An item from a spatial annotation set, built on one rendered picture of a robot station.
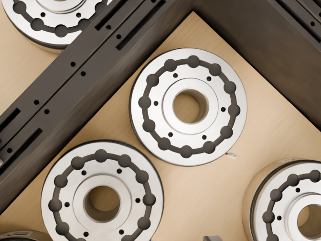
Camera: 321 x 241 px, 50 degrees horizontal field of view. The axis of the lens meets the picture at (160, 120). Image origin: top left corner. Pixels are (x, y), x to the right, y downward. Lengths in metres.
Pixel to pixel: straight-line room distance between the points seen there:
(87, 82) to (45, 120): 0.04
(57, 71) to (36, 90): 0.02
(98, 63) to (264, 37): 0.14
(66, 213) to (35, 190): 0.05
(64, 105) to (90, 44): 0.04
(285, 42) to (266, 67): 0.06
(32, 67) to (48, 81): 0.11
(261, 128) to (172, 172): 0.10
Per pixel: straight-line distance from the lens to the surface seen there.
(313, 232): 0.35
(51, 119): 0.23
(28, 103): 0.23
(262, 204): 0.32
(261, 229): 0.32
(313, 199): 0.33
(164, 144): 0.29
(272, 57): 0.31
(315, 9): 0.27
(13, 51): 0.35
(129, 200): 0.29
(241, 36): 0.32
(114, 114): 0.32
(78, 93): 0.22
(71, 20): 0.31
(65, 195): 0.30
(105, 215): 0.31
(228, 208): 0.34
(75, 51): 0.23
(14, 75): 0.34
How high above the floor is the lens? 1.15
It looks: 85 degrees down
